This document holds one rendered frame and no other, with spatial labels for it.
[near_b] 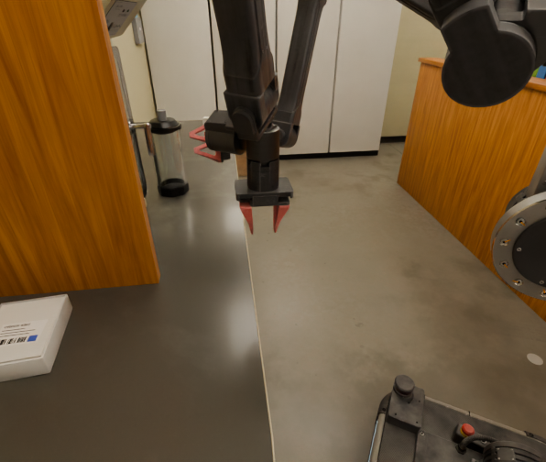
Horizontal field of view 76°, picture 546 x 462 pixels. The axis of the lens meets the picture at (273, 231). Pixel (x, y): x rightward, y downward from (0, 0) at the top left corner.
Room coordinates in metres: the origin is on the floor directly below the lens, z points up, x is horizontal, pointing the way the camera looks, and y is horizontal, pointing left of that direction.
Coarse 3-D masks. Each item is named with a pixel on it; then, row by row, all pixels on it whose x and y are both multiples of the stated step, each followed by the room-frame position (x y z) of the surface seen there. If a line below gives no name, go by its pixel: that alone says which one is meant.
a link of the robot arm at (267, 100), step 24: (216, 0) 0.49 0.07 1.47; (240, 0) 0.48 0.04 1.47; (240, 24) 0.49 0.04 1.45; (264, 24) 0.51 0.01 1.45; (240, 48) 0.50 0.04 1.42; (264, 48) 0.51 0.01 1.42; (240, 72) 0.51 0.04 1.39; (264, 72) 0.52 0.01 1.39; (240, 96) 0.52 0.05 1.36; (264, 96) 0.54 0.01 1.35; (264, 120) 0.53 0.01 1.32
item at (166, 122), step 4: (160, 112) 1.08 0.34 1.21; (164, 112) 1.09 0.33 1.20; (160, 116) 1.08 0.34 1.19; (164, 116) 1.09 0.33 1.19; (152, 120) 1.09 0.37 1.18; (156, 120) 1.09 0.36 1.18; (160, 120) 1.08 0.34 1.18; (164, 120) 1.08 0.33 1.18; (168, 120) 1.09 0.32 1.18; (172, 120) 1.09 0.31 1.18; (152, 124) 1.06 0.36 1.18; (156, 124) 1.06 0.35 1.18; (160, 124) 1.06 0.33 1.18; (164, 124) 1.06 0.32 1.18; (168, 124) 1.06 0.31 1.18; (172, 124) 1.07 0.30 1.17; (176, 124) 1.09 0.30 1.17
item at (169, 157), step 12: (156, 144) 1.05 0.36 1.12; (168, 144) 1.05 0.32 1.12; (180, 144) 1.10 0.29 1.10; (156, 156) 1.06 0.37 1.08; (168, 156) 1.05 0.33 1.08; (180, 156) 1.08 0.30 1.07; (168, 168) 1.05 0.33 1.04; (180, 168) 1.07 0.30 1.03; (168, 180) 1.05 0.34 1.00; (180, 180) 1.07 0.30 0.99
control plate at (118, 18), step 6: (120, 0) 0.75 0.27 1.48; (114, 6) 0.74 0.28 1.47; (120, 6) 0.78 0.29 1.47; (126, 6) 0.84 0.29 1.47; (132, 6) 0.89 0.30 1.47; (108, 12) 0.72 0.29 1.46; (114, 12) 0.76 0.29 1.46; (120, 12) 0.81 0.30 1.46; (108, 18) 0.75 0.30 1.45; (114, 18) 0.79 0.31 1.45; (120, 18) 0.85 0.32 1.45; (108, 24) 0.78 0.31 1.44; (114, 24) 0.82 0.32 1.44; (114, 30) 0.86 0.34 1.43
